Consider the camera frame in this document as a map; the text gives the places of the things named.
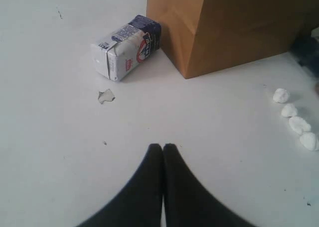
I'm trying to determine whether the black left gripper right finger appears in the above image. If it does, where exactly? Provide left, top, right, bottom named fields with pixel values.
left=163, top=143, right=252, bottom=227

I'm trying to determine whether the white candy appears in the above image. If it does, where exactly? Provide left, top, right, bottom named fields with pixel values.
left=281, top=104, right=298, bottom=117
left=273, top=88, right=290, bottom=104
left=289, top=116, right=312, bottom=135
left=299, top=132, right=319, bottom=151

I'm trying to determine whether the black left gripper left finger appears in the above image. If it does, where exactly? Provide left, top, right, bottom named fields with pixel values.
left=79, top=144, right=163, bottom=227

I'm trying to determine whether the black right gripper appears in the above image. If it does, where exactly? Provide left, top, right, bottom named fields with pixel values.
left=290, top=33, right=319, bottom=75

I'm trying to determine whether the brown paper bag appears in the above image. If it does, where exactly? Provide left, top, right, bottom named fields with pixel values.
left=147, top=0, right=319, bottom=79

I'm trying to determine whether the blue white milk carton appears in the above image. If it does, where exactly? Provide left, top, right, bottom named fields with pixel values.
left=91, top=15, right=161, bottom=82

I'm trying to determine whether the white candy bottom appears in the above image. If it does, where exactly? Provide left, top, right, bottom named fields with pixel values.
left=289, top=116, right=312, bottom=135

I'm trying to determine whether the white candy top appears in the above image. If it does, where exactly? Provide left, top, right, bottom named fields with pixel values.
left=273, top=88, right=290, bottom=104

